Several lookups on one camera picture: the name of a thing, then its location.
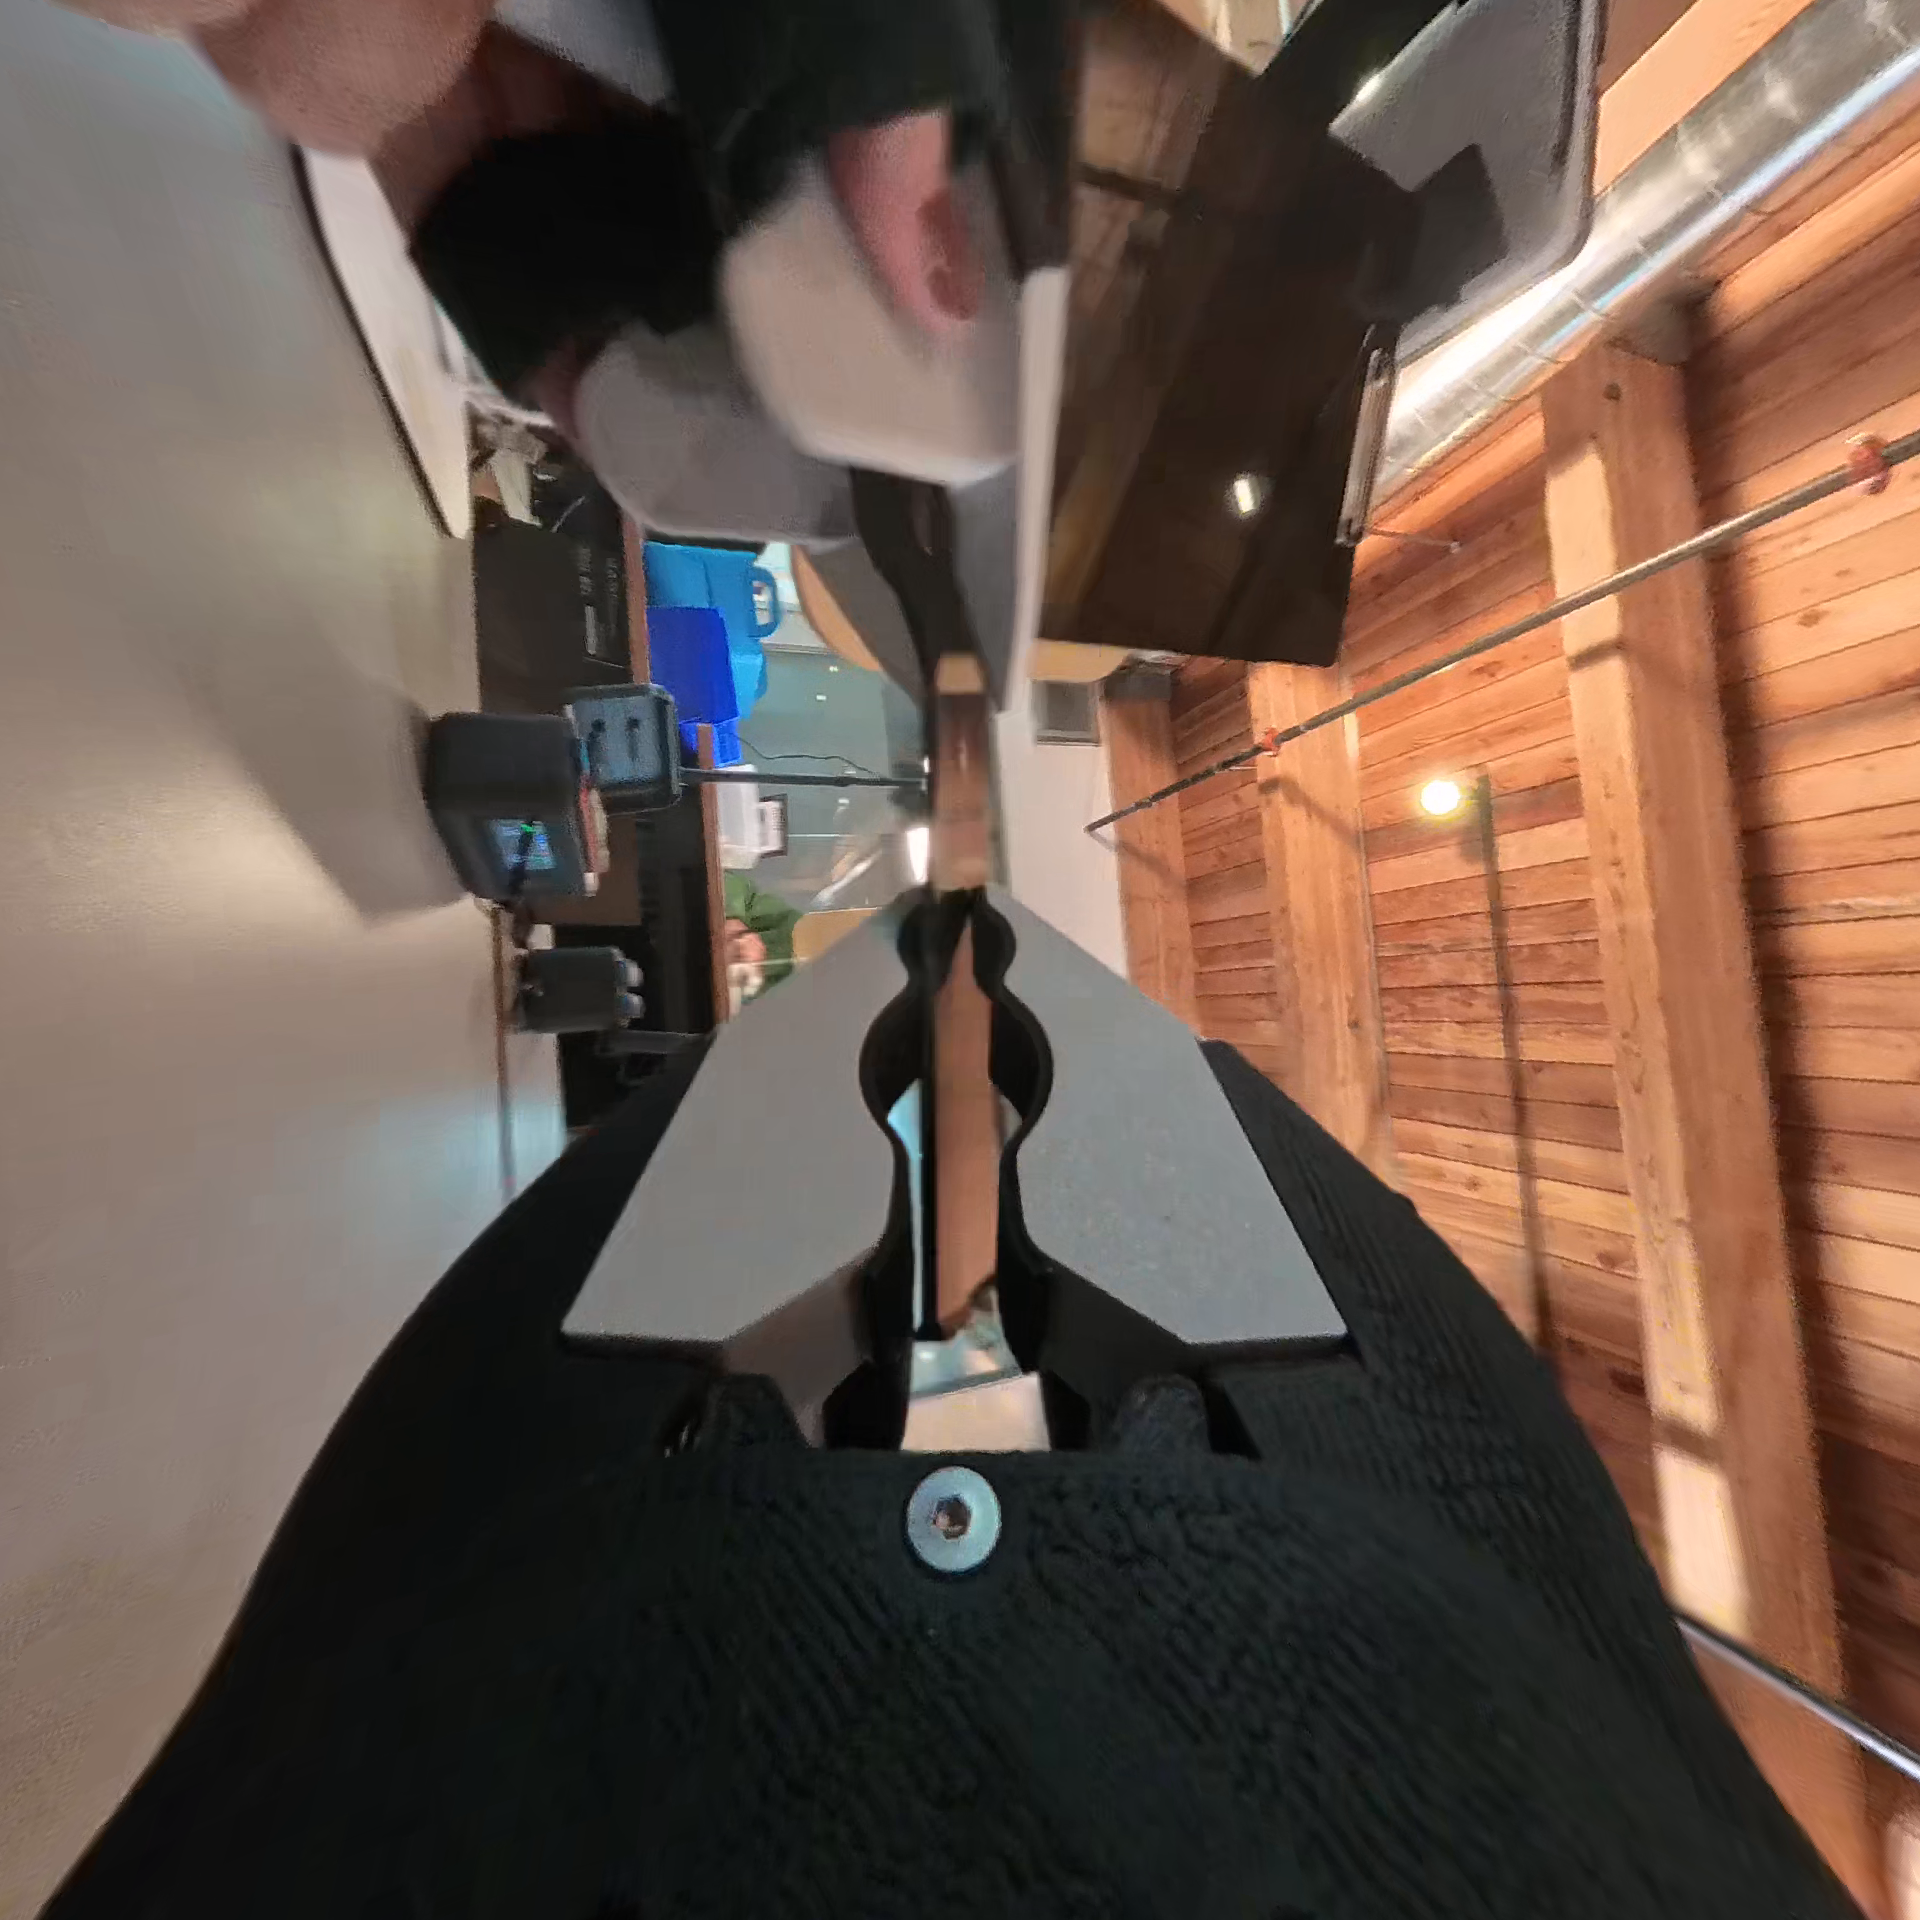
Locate person's left hand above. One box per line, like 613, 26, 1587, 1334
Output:
93, 0, 988, 442

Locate metal ceiling rod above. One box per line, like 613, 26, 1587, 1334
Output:
1084, 432, 1920, 835
1677, 1612, 1920, 1786

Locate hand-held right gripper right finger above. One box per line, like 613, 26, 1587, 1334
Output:
965, 886, 1351, 1447

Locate silver ceiling duct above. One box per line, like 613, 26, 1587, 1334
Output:
1357, 0, 1920, 502

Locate black charging case with display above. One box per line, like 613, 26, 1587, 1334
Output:
426, 708, 603, 906

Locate blue plastic container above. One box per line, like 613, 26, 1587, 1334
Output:
644, 538, 779, 759

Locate dark framed grey panel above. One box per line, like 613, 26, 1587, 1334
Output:
1325, 0, 1604, 351

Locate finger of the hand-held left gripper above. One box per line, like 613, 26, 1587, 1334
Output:
939, 267, 1077, 720
845, 468, 964, 715

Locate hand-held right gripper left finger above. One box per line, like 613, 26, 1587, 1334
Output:
563, 886, 946, 1447

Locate black glossy square plate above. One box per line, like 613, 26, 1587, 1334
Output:
912, 658, 1010, 1346

